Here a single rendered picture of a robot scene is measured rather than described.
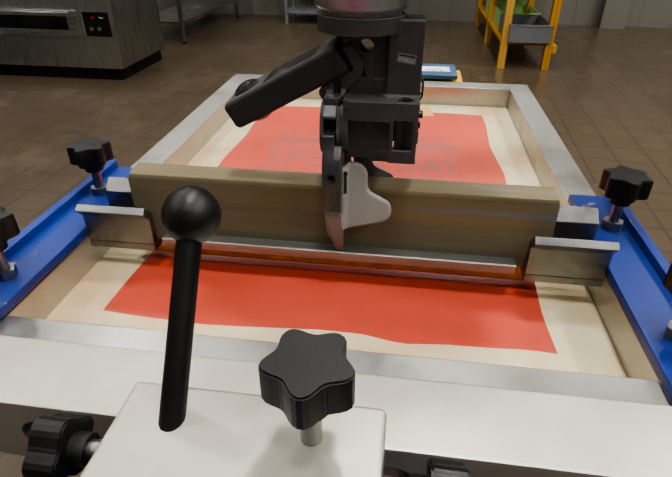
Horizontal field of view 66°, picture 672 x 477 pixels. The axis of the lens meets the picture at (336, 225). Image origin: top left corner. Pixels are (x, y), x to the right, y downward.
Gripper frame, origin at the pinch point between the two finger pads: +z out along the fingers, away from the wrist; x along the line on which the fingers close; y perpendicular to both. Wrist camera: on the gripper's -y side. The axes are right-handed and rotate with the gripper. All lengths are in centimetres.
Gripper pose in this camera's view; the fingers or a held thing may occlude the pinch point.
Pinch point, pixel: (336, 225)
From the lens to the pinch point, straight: 51.4
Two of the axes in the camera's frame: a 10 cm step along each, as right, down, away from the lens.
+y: 9.9, 0.7, -1.2
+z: 0.0, 8.6, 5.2
